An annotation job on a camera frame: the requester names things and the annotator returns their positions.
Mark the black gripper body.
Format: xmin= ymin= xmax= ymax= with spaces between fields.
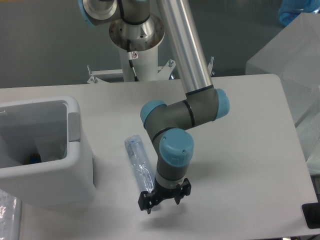
xmin=152 ymin=184 xmax=178 ymax=202

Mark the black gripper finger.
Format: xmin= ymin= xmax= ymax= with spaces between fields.
xmin=138 ymin=191 xmax=160 ymax=215
xmin=173 ymin=178 xmax=192 ymax=205

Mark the crushed clear plastic bottle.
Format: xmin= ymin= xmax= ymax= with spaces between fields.
xmin=124 ymin=135 xmax=155 ymax=193

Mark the white tissue wrapper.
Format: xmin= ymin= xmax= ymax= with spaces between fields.
xmin=34 ymin=135 xmax=67 ymax=162

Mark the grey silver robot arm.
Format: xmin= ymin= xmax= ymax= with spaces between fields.
xmin=78 ymin=0 xmax=230 ymax=213

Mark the white plastic trash can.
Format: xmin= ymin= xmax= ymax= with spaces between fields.
xmin=0 ymin=95 xmax=96 ymax=207

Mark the yellow blue item in bin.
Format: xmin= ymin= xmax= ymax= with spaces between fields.
xmin=25 ymin=153 xmax=42 ymax=165

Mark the black device at table edge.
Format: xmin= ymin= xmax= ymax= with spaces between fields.
xmin=302 ymin=202 xmax=320 ymax=229

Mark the clear plastic sheet lower left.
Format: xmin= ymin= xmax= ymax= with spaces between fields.
xmin=0 ymin=190 xmax=22 ymax=240

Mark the blue plastic bag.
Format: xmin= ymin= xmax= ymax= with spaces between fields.
xmin=278 ymin=0 xmax=320 ymax=27

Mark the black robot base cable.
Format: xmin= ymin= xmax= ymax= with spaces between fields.
xmin=126 ymin=39 xmax=140 ymax=82

